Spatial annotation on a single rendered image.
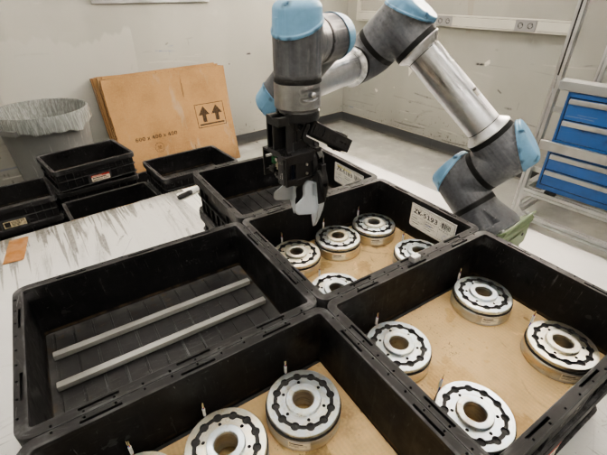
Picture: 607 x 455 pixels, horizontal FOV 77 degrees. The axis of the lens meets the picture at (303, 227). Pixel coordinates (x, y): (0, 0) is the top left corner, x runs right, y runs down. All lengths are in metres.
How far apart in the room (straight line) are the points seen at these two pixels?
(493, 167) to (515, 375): 0.54
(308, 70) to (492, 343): 0.54
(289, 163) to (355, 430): 0.40
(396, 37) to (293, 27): 0.47
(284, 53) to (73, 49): 2.90
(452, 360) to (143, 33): 3.26
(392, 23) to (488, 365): 0.75
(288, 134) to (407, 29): 0.49
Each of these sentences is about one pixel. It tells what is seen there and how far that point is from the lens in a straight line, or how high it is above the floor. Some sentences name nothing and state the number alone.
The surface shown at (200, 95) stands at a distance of 3.57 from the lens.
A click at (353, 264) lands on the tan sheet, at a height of 0.83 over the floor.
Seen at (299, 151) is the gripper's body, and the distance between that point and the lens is 0.65.
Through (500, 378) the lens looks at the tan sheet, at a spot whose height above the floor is 0.83.
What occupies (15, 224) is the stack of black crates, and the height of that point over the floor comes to 0.39.
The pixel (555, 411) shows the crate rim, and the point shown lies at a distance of 0.57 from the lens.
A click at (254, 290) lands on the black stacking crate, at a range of 0.79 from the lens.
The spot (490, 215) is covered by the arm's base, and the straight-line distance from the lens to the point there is 1.10.
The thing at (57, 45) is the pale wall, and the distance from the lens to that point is 3.42.
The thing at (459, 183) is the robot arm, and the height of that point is 0.91.
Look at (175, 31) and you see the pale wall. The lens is 3.64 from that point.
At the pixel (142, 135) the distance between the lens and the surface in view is 3.40.
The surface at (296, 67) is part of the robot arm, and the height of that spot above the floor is 1.24.
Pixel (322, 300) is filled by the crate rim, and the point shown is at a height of 0.93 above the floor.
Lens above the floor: 1.34
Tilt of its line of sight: 32 degrees down
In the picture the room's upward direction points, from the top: straight up
